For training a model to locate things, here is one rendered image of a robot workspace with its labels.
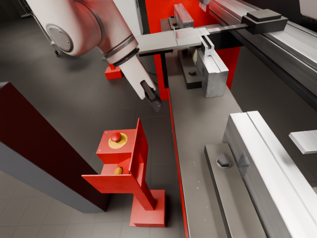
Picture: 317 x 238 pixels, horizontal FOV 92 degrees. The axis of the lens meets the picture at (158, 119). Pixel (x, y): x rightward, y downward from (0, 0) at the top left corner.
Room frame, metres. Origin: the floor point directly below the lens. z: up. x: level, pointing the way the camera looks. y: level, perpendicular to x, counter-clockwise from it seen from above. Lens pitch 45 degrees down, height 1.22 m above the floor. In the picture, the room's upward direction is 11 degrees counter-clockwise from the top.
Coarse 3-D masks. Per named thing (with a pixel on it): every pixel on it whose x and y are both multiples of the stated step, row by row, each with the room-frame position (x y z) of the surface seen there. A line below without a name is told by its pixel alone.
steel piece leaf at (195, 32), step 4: (176, 32) 0.70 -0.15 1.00; (180, 32) 0.69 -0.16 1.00; (184, 32) 0.68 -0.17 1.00; (188, 32) 0.67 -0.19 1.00; (192, 32) 0.66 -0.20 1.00; (196, 32) 0.65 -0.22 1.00; (176, 36) 0.65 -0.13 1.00; (180, 36) 0.64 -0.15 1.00; (184, 36) 0.63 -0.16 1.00; (188, 36) 0.63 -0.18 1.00; (192, 36) 0.62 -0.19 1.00
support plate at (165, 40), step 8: (160, 32) 0.75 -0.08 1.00; (168, 32) 0.73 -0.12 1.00; (144, 40) 0.68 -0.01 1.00; (152, 40) 0.67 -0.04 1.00; (160, 40) 0.65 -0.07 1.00; (168, 40) 0.63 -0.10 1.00; (184, 40) 0.60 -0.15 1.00; (192, 40) 0.59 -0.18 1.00; (144, 48) 0.60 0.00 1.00; (152, 48) 0.58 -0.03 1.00; (160, 48) 0.57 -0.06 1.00; (168, 48) 0.57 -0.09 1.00; (176, 48) 0.56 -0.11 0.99
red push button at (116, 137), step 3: (117, 132) 0.38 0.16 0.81; (111, 135) 0.37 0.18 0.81; (114, 135) 0.37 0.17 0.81; (117, 135) 0.36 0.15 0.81; (120, 135) 0.36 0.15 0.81; (111, 138) 0.36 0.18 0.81; (114, 138) 0.35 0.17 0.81; (117, 138) 0.35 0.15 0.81; (120, 138) 0.35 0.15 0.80; (114, 141) 0.34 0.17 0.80; (117, 141) 0.35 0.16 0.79
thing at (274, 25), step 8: (248, 16) 0.65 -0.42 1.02; (256, 16) 0.60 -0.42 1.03; (264, 16) 0.58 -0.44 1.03; (272, 16) 0.57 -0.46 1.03; (280, 16) 0.57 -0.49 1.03; (240, 24) 0.64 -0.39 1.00; (248, 24) 0.62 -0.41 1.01; (256, 24) 0.56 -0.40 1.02; (264, 24) 0.56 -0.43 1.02; (272, 24) 0.56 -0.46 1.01; (280, 24) 0.55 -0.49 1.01; (216, 32) 0.62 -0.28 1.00; (256, 32) 0.56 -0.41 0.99; (264, 32) 0.56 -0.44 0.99
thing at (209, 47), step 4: (204, 36) 0.61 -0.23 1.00; (204, 40) 0.59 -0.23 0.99; (208, 40) 0.56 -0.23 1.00; (204, 44) 0.53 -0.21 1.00; (208, 44) 0.54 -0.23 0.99; (212, 44) 0.52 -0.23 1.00; (204, 48) 0.52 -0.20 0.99; (208, 48) 0.51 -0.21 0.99; (212, 48) 0.51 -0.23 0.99; (204, 52) 0.51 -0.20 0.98; (208, 52) 0.51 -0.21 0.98; (212, 52) 0.51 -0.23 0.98
